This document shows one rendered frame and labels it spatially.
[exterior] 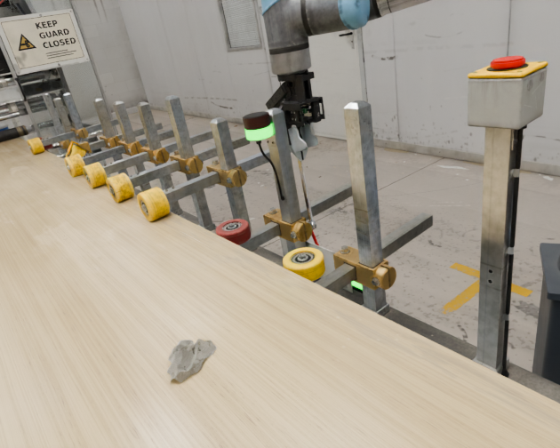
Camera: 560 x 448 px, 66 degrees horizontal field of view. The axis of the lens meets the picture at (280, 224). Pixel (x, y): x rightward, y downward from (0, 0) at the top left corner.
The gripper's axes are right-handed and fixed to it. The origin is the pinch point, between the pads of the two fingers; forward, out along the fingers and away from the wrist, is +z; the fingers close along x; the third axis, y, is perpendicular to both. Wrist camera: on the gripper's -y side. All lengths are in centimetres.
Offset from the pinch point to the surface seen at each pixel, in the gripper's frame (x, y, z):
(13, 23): -5, -249, -56
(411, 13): 260, -148, -16
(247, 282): -34.1, 20.7, 11.0
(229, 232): -24.9, 1.1, 10.3
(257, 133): -14.6, 4.8, -10.2
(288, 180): -8.2, 4.4, 3.2
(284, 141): -7.5, 4.4, -6.2
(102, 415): -65, 30, 11
